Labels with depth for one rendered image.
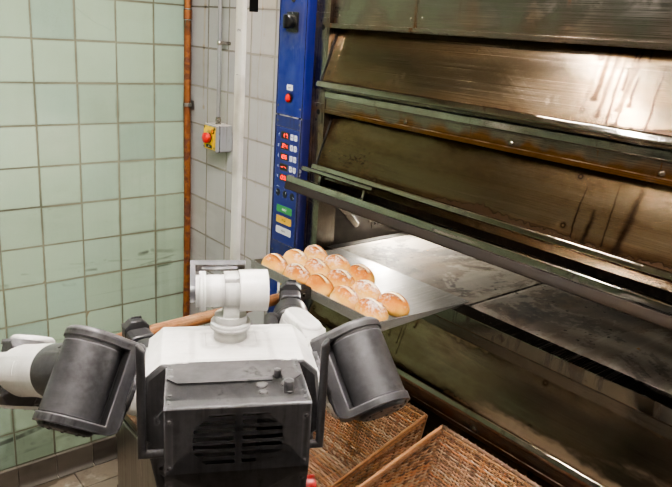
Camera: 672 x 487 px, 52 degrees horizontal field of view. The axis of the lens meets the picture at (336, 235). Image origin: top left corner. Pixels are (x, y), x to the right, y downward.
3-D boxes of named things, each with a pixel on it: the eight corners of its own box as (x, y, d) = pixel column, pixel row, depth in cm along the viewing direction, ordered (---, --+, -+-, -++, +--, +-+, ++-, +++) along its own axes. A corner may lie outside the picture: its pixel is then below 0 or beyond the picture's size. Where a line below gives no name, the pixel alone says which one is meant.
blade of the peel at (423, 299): (377, 333, 170) (378, 322, 169) (250, 268, 209) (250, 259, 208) (469, 302, 193) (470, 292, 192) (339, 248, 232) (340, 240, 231)
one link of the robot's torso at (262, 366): (348, 582, 103) (366, 368, 93) (111, 608, 96) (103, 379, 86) (314, 464, 131) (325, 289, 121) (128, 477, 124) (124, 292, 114)
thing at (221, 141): (218, 147, 272) (219, 121, 269) (232, 151, 265) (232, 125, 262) (202, 148, 268) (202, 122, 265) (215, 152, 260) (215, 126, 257)
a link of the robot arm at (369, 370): (400, 403, 121) (408, 386, 108) (352, 421, 119) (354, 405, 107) (376, 342, 125) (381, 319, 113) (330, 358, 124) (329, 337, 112)
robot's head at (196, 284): (247, 305, 105) (246, 257, 107) (190, 306, 103) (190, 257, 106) (244, 313, 111) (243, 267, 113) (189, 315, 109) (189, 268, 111)
